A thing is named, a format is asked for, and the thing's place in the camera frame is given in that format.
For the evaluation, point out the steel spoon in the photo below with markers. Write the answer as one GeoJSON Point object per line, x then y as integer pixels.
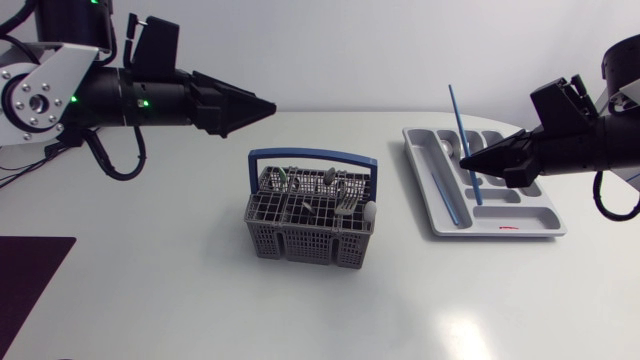
{"type": "Point", "coordinates": [308, 206]}
{"type": "Point", "coordinates": [329, 176]}

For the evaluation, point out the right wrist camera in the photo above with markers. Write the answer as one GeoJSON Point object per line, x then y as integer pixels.
{"type": "Point", "coordinates": [562, 102]}

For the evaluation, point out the pale plastic spoon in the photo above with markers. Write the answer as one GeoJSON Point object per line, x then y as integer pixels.
{"type": "Point", "coordinates": [370, 211]}

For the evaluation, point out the grey cutlery basket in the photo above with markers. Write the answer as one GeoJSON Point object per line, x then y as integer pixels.
{"type": "Point", "coordinates": [305, 240]}

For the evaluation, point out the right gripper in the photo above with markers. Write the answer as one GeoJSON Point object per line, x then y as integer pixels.
{"type": "Point", "coordinates": [539, 150]}

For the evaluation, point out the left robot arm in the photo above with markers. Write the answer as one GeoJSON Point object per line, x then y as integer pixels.
{"type": "Point", "coordinates": [100, 97]}

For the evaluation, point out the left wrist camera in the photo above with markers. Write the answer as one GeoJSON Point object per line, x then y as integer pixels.
{"type": "Point", "coordinates": [157, 47]}

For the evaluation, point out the blue chopstick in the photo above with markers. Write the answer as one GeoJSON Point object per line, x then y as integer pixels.
{"type": "Point", "coordinates": [457, 117]}
{"type": "Point", "coordinates": [445, 199]}

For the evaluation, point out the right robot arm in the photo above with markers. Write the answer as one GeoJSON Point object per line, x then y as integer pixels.
{"type": "Point", "coordinates": [590, 145]}

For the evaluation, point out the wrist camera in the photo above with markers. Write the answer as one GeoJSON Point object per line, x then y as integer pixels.
{"type": "Point", "coordinates": [562, 102]}
{"type": "Point", "coordinates": [157, 47]}

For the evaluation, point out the steel fork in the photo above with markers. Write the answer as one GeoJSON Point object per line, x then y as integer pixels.
{"type": "Point", "coordinates": [347, 202]}

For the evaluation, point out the dark mat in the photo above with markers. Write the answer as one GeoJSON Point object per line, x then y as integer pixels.
{"type": "Point", "coordinates": [25, 280]}

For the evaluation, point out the grey cutlery tray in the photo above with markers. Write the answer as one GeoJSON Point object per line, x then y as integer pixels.
{"type": "Point", "coordinates": [505, 220]}

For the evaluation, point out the green plastic spoon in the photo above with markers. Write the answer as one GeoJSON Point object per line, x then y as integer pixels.
{"type": "Point", "coordinates": [282, 174]}

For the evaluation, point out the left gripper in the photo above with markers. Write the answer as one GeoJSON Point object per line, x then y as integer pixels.
{"type": "Point", "coordinates": [202, 92]}

